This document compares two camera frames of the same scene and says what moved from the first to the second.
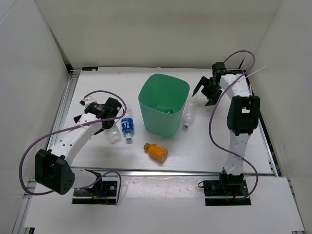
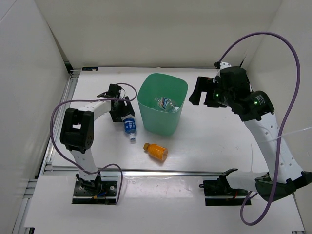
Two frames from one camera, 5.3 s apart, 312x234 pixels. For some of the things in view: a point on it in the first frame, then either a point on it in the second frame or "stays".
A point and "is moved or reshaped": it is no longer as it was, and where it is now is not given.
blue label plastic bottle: x=127 y=126 is moved or reshaped
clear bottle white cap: x=189 y=111 -> x=166 y=104
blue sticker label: x=89 y=68 stays
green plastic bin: x=163 y=99 stays
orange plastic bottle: x=156 y=151 stays
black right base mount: x=223 y=192 stays
